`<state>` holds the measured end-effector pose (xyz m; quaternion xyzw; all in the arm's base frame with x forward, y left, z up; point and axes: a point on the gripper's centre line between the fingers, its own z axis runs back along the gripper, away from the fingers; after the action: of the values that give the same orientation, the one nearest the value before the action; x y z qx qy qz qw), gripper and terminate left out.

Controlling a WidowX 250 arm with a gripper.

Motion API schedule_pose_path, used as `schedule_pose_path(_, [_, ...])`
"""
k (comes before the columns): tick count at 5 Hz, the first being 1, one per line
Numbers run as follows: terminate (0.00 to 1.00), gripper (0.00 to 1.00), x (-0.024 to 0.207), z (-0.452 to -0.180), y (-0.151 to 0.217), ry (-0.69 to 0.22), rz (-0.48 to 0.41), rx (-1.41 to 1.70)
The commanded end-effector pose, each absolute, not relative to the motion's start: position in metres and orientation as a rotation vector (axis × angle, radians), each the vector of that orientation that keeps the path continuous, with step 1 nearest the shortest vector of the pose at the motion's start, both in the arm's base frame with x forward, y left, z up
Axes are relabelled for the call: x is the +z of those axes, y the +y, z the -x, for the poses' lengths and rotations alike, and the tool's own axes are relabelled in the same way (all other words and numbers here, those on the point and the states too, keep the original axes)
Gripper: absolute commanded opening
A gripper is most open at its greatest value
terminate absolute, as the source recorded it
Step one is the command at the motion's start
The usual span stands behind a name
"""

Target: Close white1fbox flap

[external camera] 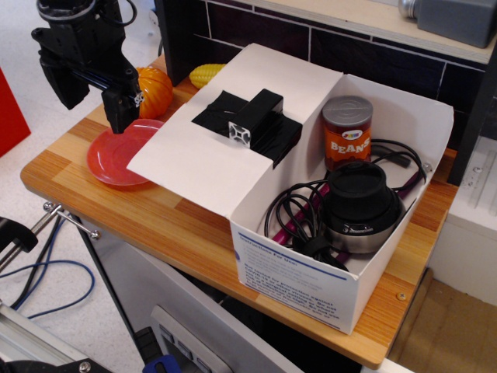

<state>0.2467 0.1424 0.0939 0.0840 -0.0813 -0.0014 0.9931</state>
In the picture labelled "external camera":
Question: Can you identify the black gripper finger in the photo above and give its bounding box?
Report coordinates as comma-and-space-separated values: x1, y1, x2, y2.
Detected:
102, 85, 141, 134
40, 58, 89, 110

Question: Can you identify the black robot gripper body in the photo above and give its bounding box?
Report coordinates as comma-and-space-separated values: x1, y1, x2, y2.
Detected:
32, 14, 138, 90

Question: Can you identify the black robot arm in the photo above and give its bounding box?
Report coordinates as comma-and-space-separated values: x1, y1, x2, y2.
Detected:
31, 1, 144, 134

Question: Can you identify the orange toy pumpkin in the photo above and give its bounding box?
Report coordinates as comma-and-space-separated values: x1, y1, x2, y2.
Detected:
137, 67, 173, 119

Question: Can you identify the red plastic plate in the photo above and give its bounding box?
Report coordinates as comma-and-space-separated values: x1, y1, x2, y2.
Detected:
86, 119, 164, 187

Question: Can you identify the red box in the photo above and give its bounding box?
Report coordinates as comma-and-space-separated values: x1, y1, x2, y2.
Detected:
0, 71, 31, 156

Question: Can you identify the yellow toy corn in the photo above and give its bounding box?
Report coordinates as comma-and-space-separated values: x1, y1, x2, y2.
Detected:
189, 64, 225, 89

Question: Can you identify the white cardboard box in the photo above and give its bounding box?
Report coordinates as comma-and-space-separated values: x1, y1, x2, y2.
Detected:
128, 44, 454, 334

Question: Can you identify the black metal clamp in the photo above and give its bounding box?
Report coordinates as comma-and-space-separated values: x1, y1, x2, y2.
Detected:
1, 202, 102, 271

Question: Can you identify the toy beans can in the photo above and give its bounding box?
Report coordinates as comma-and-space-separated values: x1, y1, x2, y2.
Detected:
321, 95, 374, 171

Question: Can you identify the white appliance panel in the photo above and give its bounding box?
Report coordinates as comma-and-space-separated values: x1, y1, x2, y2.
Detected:
151, 305, 232, 373

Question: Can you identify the black 3D mouse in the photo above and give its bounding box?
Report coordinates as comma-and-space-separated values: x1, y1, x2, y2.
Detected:
322, 161, 405, 254

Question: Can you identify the wooden shelf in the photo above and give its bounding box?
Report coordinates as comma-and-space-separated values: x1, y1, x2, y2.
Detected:
208, 1, 496, 65

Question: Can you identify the grey metal container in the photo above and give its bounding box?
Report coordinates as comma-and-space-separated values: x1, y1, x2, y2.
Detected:
398, 0, 496, 48

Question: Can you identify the black post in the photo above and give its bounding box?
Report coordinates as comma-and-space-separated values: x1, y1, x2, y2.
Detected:
155, 0, 207, 86

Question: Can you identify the black aluminium profile handle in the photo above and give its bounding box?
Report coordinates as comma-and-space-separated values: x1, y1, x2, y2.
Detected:
228, 89, 283, 149

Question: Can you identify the blue cable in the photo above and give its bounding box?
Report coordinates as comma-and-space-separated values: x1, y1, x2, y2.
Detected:
0, 217, 96, 320

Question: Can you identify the black cable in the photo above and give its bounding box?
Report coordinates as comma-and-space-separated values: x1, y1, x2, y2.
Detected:
263, 138, 428, 273

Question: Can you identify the aluminium frame rail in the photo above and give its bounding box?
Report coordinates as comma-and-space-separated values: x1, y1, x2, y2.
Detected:
1, 304, 108, 373

